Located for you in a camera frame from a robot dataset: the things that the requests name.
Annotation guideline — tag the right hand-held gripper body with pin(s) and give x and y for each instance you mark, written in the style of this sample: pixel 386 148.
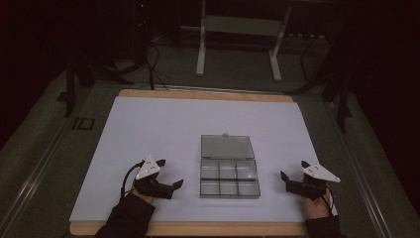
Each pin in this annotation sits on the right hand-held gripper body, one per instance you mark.
pixel 318 172

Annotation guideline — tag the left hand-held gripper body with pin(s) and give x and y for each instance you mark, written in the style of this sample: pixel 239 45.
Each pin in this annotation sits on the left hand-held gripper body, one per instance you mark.
pixel 147 169

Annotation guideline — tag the clear plastic compartment box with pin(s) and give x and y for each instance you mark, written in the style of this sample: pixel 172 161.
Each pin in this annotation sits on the clear plastic compartment box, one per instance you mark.
pixel 228 172

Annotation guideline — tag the person's left hand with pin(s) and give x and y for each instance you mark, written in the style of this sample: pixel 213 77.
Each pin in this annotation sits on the person's left hand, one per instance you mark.
pixel 142 195

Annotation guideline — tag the person's right hand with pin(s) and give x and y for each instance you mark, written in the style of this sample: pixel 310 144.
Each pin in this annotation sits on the person's right hand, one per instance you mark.
pixel 315 207

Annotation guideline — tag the white table sheet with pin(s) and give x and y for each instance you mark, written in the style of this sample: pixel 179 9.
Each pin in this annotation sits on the white table sheet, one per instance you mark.
pixel 165 132

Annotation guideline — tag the black tripod stand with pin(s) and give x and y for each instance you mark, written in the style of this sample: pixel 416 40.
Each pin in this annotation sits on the black tripod stand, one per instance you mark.
pixel 70 89
pixel 342 102

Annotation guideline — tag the dark floor socket plate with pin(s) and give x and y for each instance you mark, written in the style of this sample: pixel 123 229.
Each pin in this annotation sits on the dark floor socket plate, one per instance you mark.
pixel 84 123

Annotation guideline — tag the white metal stand frame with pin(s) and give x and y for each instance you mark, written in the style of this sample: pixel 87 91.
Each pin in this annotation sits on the white metal stand frame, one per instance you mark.
pixel 200 49

